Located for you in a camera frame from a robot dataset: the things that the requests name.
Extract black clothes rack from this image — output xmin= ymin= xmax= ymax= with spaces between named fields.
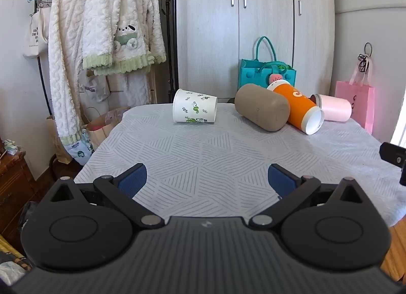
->
xmin=34 ymin=0 xmax=80 ymax=172

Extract black hair ties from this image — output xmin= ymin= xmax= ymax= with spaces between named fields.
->
xmin=358 ymin=43 xmax=373 ymax=75

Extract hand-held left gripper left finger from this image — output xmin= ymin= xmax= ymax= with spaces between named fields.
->
xmin=40 ymin=163 xmax=165 ymax=230

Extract orange cup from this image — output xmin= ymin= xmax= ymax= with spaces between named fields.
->
xmin=266 ymin=79 xmax=325 ymax=135

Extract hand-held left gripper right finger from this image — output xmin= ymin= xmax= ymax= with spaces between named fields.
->
xmin=249 ymin=164 xmax=374 ymax=230

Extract teal tote bag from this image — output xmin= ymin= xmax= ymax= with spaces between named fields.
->
xmin=239 ymin=36 xmax=297 ymax=90

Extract grey patterned tablecloth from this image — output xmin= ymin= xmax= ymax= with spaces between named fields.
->
xmin=74 ymin=103 xmax=406 ymax=229

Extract brown paper bag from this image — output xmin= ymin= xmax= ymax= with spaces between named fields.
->
xmin=47 ymin=116 xmax=74 ymax=164
xmin=85 ymin=107 xmax=125 ymax=152

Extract white fleece pajama top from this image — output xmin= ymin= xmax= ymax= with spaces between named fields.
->
xmin=82 ymin=0 xmax=167 ymax=77

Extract pink cup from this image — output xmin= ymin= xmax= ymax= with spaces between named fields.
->
xmin=312 ymin=94 xmax=352 ymax=122

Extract grey wooden wardrobe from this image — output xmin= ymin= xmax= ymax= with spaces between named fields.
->
xmin=175 ymin=0 xmax=336 ymax=102

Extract white printed garment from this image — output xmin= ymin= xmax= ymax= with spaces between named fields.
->
xmin=78 ymin=70 xmax=112 ymax=104

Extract beige canvas tote bag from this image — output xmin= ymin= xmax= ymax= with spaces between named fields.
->
xmin=23 ymin=6 xmax=53 ymax=58

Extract brown wooden cabinet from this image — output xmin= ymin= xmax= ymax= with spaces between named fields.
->
xmin=0 ymin=150 xmax=43 ymax=252

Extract pink gift bag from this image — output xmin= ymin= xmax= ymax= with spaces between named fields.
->
xmin=335 ymin=67 xmax=375 ymax=135

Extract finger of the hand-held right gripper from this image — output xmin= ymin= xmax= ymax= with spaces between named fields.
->
xmin=380 ymin=142 xmax=406 ymax=187

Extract white leaf print cup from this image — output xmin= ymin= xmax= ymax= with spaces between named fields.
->
xmin=173 ymin=89 xmax=218 ymax=124

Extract tan cup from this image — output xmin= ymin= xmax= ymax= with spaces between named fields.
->
xmin=234 ymin=84 xmax=291 ymax=132

